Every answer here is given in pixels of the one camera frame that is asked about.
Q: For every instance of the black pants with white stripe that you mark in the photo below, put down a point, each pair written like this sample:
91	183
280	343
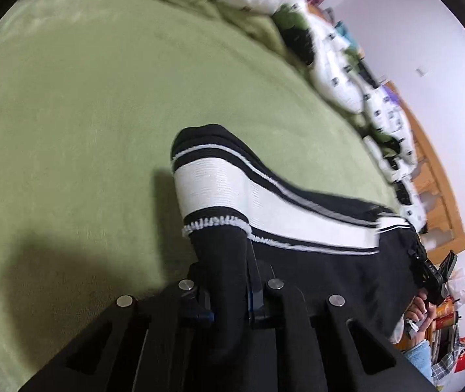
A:
240	217

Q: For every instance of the person's right hand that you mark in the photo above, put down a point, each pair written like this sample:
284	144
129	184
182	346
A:
421	312

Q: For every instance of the white floral quilt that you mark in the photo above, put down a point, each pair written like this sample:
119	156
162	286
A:
280	25

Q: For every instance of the green fleece bed sheet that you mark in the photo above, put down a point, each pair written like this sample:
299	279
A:
92	94

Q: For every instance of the wooden bed frame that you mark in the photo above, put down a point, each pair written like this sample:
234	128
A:
432	179

